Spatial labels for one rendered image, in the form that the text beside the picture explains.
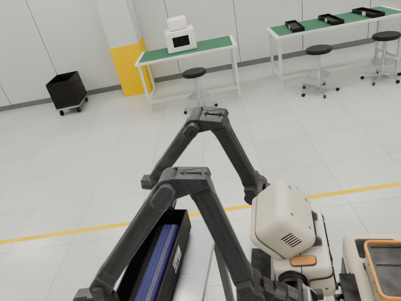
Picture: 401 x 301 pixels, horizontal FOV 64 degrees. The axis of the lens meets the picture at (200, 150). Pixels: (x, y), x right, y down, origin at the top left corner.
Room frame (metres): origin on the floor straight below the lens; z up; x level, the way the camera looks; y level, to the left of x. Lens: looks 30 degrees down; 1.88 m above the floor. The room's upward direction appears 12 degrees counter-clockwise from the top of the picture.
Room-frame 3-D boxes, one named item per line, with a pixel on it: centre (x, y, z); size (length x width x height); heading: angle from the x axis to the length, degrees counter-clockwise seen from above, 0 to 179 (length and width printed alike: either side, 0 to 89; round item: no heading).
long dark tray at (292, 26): (4.84, -1.75, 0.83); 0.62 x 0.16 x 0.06; 171
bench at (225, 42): (5.01, -0.11, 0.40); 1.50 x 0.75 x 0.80; 84
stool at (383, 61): (4.12, -2.74, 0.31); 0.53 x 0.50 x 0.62; 107
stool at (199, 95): (4.34, -0.16, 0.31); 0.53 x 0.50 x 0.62; 130
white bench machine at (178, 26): (5.03, -0.06, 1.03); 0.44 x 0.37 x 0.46; 90
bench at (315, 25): (4.79, -2.30, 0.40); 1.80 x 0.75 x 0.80; 84
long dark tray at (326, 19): (4.77, -2.27, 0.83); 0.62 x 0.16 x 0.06; 174
